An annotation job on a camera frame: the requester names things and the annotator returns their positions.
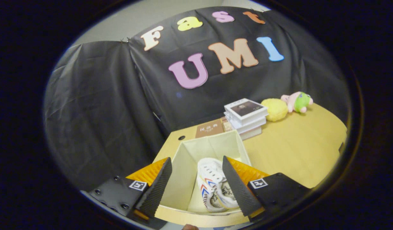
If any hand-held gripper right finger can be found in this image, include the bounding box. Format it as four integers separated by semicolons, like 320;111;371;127
222;155;311;221

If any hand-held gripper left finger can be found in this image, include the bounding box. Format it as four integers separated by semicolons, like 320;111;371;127
89;157;173;221

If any white canvas shoe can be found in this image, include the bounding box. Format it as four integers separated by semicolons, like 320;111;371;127
200;180;241;213
196;157;228;192

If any grey fabric storage box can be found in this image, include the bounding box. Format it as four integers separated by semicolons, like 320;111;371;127
153;129;253;228

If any brown book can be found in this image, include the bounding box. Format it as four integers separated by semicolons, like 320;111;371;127
195;120;225;139

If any white book with dark cover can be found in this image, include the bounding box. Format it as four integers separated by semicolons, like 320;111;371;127
224;98;269;126

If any yellow fuzzy plush ball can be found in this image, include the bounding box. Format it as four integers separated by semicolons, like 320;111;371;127
261;98;288;122

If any black backdrop cloth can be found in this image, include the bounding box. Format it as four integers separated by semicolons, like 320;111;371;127
44;6;349;193

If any green and pink plush toy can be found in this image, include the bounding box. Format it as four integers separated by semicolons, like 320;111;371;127
280;91;314;114

